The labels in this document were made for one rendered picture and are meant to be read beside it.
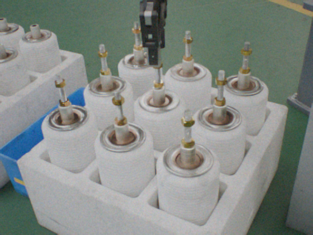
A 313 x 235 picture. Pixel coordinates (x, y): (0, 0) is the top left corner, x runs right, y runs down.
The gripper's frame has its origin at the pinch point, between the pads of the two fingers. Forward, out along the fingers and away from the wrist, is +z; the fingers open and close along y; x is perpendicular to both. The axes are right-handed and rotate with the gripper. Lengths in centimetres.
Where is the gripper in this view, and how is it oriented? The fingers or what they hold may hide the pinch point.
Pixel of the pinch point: (156, 49)
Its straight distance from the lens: 66.1
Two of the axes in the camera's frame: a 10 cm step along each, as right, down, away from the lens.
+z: 0.5, 8.1, 5.8
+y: 1.2, -5.8, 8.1
